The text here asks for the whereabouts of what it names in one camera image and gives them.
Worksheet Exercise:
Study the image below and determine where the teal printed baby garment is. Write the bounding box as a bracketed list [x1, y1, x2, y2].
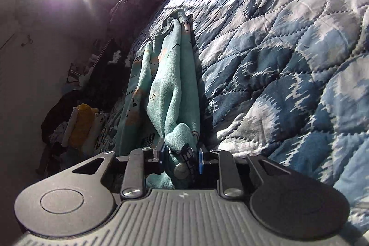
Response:
[114, 9, 200, 189]

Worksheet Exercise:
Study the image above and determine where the yellow cloth item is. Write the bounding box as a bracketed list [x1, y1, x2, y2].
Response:
[69, 103, 99, 149]

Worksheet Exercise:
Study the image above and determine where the black white plush toy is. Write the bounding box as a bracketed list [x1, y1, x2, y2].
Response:
[107, 50, 136, 68]

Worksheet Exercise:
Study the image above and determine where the blue white quilted bedspread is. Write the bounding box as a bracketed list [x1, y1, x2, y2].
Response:
[98, 0, 369, 232]

